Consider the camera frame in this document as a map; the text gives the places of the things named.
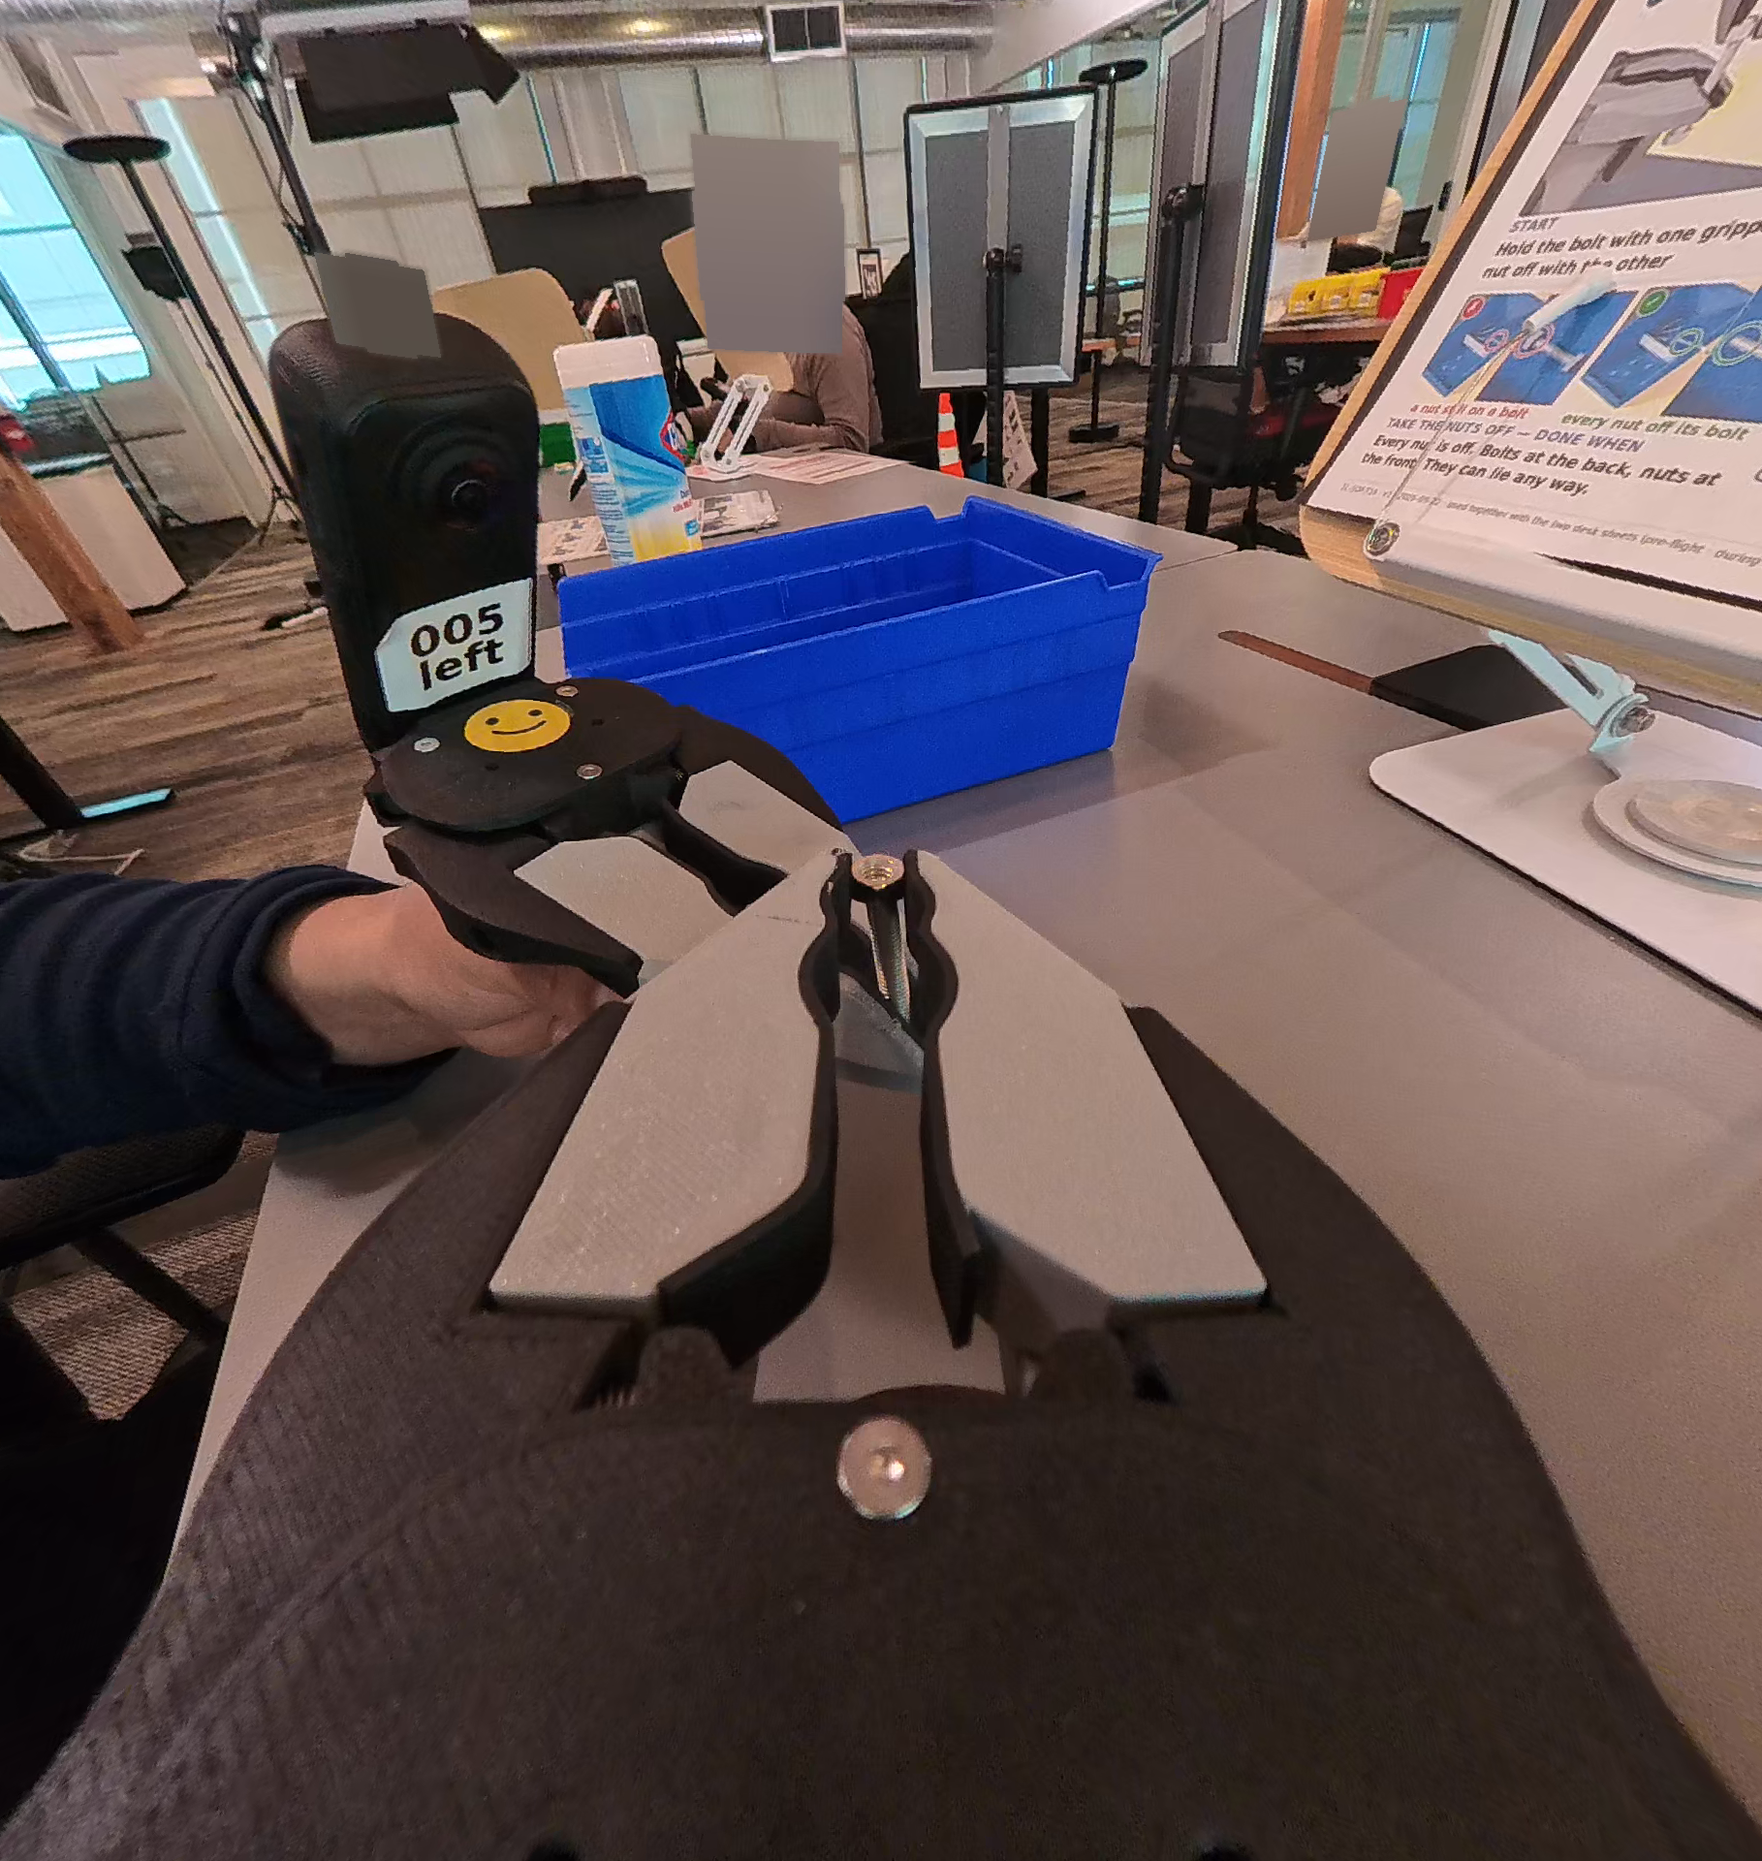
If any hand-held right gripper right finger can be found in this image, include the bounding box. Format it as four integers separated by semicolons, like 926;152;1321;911
899;850;1274;1351

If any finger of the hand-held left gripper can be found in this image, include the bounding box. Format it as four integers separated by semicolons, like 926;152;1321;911
660;757;846;909
509;833;926;1089

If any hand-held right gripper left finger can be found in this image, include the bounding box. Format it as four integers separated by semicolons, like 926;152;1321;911
487;846;848;1369

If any blue plastic bin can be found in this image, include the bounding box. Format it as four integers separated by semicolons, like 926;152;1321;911
559;497;1163;822

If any steel hex bolt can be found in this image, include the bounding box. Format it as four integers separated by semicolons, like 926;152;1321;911
859;886;916;1028

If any person's left forearm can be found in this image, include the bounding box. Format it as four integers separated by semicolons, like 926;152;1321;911
0;864;397;1184

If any person's left hand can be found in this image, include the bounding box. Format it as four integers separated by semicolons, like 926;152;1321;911
262;878;633;1073

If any tan chair back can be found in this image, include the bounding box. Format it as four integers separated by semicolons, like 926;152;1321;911
430;268;596;426

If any disinfecting wipes canister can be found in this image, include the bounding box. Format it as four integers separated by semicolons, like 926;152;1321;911
555;338;707;567

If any black monitor screen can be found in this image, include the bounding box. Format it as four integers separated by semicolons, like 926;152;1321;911
477;177;696;314

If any white cabinet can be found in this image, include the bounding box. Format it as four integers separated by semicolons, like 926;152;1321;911
0;464;190;632

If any black studio light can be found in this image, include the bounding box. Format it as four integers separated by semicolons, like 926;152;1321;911
292;22;521;148

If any large window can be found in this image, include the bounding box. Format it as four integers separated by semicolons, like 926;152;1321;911
0;102;157;402

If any black floor lamp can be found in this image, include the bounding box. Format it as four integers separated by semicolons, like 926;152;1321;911
1081;59;1152;441
65;135;324;584

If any black-legged desk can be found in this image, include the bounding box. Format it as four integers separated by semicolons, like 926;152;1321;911
0;509;177;849

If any white board stand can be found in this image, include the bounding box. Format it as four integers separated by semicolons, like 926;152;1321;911
1370;628;1762;1043

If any black office chair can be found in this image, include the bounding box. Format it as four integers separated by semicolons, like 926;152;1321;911
1163;363;1308;539

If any framed grey panel on stand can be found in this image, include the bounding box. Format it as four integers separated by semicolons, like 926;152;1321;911
903;85;1101;490
1146;0;1313;526

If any instruction sheet on stand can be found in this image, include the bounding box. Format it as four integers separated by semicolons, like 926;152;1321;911
1298;0;1762;673

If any printed instruction sheet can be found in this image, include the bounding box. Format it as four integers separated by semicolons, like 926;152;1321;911
1310;0;1762;613

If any white frame bracket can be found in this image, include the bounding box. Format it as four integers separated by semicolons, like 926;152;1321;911
689;373;774;479

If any wooden post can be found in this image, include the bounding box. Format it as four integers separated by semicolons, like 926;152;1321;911
0;390;145;655

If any silver air duct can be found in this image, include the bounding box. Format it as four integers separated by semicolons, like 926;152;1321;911
169;0;1166;72

